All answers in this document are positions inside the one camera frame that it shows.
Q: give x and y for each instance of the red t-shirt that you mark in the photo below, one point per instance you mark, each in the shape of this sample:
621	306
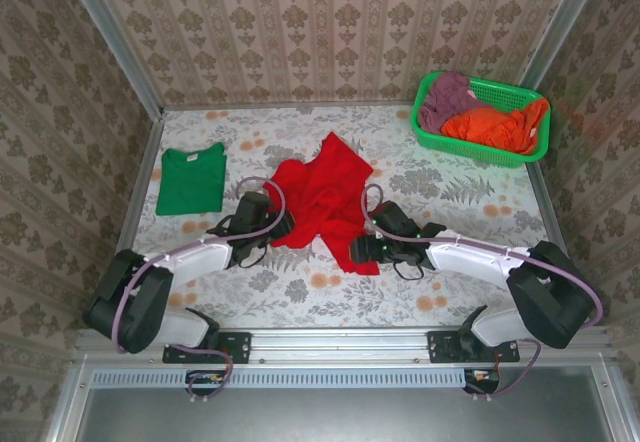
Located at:
325	187

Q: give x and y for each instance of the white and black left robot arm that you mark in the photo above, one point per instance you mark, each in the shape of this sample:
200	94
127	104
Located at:
200	258

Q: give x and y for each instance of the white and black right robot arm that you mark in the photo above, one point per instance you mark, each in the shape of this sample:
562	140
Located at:
475	258

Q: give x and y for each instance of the folded green t-shirt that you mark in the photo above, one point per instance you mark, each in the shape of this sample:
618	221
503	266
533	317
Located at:
190	182

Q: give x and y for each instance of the green plastic basket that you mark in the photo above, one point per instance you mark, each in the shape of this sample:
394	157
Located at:
475	152

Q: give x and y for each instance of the orange t-shirt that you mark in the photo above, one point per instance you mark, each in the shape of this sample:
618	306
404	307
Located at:
490	129

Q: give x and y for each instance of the purple t-shirt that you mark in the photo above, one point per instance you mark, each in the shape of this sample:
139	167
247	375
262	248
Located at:
445	102

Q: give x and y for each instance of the grey metal panel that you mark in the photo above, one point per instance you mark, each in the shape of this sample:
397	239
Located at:
350	417

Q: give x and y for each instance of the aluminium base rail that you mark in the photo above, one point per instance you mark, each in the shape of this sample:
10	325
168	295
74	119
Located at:
340	347

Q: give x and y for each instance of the aluminium table side rail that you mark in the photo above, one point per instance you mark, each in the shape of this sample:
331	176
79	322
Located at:
542	202
142	177

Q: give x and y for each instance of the aluminium frame post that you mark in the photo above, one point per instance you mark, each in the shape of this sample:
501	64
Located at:
112	37
562	27

